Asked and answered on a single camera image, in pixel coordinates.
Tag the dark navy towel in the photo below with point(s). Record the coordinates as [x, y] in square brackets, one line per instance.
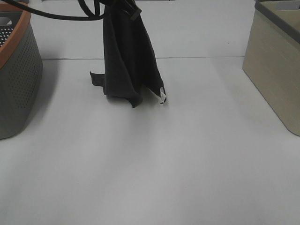
[130, 61]

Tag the beige storage bin grey rim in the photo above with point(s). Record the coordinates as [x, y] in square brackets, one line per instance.
[272, 58]

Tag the grey perforated basket orange rim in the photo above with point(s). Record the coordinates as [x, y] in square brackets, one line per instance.
[21, 70]

